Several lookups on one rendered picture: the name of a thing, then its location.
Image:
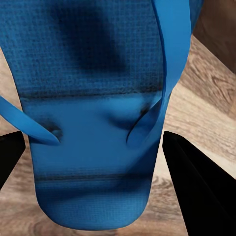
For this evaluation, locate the sandal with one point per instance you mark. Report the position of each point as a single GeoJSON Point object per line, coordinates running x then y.
{"type": "Point", "coordinates": [94, 78]}

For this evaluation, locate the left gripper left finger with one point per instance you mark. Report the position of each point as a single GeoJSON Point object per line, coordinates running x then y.
{"type": "Point", "coordinates": [12, 146]}

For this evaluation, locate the bed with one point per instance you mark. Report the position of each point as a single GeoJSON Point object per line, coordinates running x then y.
{"type": "Point", "coordinates": [215, 28]}

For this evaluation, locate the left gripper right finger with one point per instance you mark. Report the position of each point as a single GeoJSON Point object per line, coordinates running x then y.
{"type": "Point", "coordinates": [206, 193]}

